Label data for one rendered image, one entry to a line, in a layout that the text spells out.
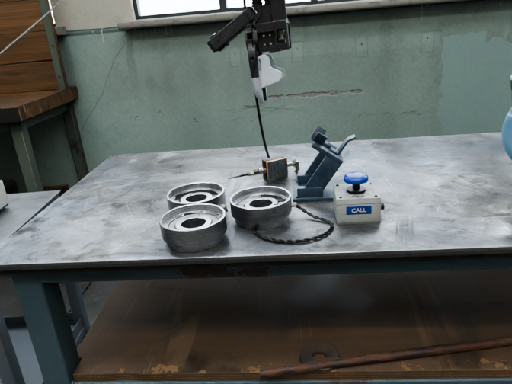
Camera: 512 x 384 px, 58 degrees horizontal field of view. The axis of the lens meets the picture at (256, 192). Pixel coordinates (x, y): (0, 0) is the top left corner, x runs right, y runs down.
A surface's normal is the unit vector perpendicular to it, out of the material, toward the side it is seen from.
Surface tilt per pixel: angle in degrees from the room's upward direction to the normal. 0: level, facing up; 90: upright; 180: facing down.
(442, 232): 0
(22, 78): 90
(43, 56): 90
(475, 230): 0
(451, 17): 90
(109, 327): 0
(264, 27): 87
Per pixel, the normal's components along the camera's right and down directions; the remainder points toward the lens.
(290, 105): -0.07, 0.36
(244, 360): -0.08, -0.93
